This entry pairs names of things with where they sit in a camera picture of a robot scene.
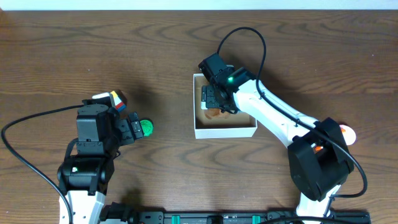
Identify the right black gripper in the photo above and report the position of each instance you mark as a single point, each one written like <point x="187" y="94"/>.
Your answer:
<point x="209" y="98"/>

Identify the white plush duck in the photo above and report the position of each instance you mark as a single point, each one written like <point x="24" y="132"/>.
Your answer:
<point x="348" y="134"/>

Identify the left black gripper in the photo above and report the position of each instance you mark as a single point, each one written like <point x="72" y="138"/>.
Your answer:
<point x="135" y="127"/>

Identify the brown plush bear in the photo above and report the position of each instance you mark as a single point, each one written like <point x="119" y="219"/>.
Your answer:
<point x="215" y="113"/>

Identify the colourful puzzle cube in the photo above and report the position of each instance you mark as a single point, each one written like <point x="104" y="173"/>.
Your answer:
<point x="116" y="97"/>

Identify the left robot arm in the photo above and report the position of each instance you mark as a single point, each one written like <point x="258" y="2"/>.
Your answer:
<point x="88" y="165"/>

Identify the green ball toy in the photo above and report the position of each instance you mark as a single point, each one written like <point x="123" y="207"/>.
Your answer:
<point x="147" y="127"/>

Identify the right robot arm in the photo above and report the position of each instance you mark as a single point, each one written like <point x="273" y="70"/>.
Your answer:
<point x="318" y="154"/>

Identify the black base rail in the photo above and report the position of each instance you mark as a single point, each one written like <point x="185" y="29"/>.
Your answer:
<point x="230" y="217"/>

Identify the white cardboard box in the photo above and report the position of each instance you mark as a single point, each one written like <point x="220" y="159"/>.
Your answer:
<point x="239" y="125"/>

